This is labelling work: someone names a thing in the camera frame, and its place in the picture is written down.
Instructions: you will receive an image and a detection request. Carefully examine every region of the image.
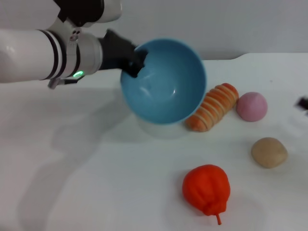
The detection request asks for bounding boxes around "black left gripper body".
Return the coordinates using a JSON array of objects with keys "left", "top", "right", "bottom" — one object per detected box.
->
[{"left": 97, "top": 28, "right": 138, "bottom": 73}]

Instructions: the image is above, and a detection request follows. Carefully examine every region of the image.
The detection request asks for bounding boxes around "blue bowl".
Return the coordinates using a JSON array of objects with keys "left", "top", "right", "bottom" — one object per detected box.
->
[{"left": 120, "top": 38, "right": 207, "bottom": 125}]

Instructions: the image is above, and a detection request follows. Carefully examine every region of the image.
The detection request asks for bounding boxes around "orange toy fruit with stem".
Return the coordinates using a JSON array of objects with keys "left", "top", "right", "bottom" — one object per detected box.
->
[{"left": 181, "top": 164, "right": 231, "bottom": 226}]

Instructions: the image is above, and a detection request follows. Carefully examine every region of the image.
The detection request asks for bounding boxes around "pink round bun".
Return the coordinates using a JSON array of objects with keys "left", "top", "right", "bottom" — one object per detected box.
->
[{"left": 235, "top": 91, "right": 269, "bottom": 122}]

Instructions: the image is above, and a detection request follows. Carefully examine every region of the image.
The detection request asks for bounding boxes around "beige round bun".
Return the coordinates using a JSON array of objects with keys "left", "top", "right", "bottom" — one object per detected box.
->
[{"left": 251, "top": 137, "right": 289, "bottom": 168}]

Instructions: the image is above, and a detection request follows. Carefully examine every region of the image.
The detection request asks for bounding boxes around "striped orange bread roll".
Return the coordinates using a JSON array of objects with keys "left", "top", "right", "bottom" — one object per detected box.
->
[{"left": 185, "top": 82, "right": 240, "bottom": 133}]

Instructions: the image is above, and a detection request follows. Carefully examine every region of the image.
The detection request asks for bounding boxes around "left wrist camera black silver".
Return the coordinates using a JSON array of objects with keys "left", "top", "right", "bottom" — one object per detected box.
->
[{"left": 53, "top": 0, "right": 123, "bottom": 28}]

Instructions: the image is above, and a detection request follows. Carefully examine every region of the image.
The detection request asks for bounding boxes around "left arm cable with plug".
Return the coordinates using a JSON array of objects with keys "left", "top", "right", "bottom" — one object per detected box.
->
[{"left": 47, "top": 76, "right": 81, "bottom": 90}]

